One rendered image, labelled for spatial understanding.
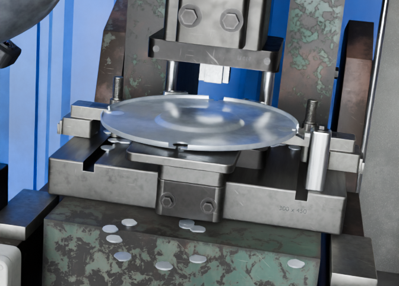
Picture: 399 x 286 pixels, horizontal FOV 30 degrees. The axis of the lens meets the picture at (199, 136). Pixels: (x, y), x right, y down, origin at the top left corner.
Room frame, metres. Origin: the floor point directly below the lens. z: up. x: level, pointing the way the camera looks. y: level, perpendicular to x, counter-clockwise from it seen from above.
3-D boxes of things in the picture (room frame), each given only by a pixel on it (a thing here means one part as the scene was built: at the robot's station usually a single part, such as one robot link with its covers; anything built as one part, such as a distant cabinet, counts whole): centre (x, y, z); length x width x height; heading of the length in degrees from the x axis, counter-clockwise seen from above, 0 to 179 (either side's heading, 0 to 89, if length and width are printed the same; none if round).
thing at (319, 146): (1.03, -0.17, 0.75); 0.03 x 0.03 x 0.10; 82
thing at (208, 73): (1.17, -0.02, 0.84); 0.05 x 0.03 x 0.04; 82
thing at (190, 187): (1.01, 0.01, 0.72); 0.25 x 0.14 x 0.14; 172
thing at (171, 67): (1.26, 0.06, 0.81); 0.02 x 0.02 x 0.14
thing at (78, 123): (1.21, 0.15, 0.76); 0.17 x 0.06 x 0.10; 82
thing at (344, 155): (1.16, -0.18, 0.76); 0.17 x 0.06 x 0.10; 82
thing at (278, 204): (1.18, -0.02, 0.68); 0.45 x 0.30 x 0.06; 82
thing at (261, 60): (1.19, -0.02, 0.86); 0.20 x 0.16 x 0.05; 82
